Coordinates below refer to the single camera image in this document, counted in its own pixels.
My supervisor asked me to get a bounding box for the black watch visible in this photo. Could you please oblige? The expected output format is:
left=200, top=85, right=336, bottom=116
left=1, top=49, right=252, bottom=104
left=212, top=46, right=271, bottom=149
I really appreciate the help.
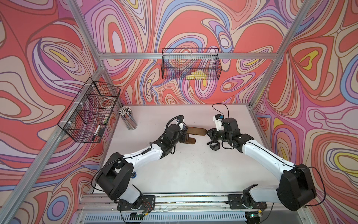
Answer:
left=208, top=141, right=221, bottom=151

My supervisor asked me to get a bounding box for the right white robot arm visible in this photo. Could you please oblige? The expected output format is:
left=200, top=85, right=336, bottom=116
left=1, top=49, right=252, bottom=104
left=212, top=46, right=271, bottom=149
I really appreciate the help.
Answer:
left=207, top=114, right=317, bottom=211

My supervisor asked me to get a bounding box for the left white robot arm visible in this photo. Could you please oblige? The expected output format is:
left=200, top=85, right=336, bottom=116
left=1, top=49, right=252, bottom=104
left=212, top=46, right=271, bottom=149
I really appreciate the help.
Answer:
left=91, top=115, right=188, bottom=204

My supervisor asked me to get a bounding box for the blue stapler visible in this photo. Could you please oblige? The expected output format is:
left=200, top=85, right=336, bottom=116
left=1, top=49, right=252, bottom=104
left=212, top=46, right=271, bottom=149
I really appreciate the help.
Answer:
left=131, top=172, right=137, bottom=179

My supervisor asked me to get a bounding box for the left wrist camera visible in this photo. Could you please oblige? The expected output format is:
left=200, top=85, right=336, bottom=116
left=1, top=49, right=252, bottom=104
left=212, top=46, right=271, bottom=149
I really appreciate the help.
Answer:
left=176, top=121, right=187, bottom=132

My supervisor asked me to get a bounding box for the black wire basket left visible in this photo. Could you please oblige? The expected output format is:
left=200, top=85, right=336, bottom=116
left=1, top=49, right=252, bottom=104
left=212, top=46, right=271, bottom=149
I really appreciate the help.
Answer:
left=57, top=77, right=121, bottom=143

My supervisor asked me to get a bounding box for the white marker in basket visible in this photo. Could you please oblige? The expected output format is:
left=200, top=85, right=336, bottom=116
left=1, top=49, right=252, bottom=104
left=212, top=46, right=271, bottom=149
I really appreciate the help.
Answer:
left=92, top=125, right=101, bottom=141

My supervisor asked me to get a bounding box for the black wire basket back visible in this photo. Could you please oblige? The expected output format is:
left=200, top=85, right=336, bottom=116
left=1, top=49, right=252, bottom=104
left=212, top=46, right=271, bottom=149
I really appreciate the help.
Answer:
left=161, top=47, right=222, bottom=81

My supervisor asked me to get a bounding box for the black wire basket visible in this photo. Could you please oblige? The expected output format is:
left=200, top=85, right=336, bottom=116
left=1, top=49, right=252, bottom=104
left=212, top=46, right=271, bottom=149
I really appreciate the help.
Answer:
left=161, top=47, right=222, bottom=81
left=57, top=77, right=121, bottom=143

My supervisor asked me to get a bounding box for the brown wooden watch stand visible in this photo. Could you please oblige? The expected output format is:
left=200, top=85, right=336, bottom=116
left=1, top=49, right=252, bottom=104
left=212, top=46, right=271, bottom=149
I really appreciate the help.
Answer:
left=183, top=127, right=207, bottom=145

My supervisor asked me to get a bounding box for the yellow paper in basket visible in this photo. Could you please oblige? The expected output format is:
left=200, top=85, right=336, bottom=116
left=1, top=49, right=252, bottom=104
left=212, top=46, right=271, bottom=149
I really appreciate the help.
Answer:
left=186, top=71, right=208, bottom=80

